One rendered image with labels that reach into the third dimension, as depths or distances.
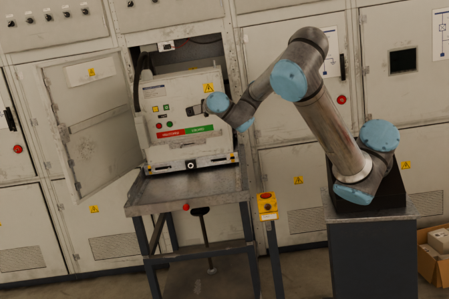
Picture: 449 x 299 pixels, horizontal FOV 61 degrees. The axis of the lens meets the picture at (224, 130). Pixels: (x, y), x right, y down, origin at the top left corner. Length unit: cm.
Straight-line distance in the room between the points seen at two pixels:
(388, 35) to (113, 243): 225
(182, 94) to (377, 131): 102
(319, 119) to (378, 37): 133
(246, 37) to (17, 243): 213
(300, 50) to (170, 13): 134
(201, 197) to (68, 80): 91
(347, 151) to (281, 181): 125
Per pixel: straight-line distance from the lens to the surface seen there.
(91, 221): 285
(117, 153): 239
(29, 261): 321
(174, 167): 218
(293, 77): 107
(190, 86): 205
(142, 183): 216
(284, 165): 252
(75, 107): 217
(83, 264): 306
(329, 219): 174
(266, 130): 243
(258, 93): 158
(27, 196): 293
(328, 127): 125
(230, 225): 272
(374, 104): 254
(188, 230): 275
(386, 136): 159
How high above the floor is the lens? 164
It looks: 16 degrees down
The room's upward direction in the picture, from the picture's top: 10 degrees counter-clockwise
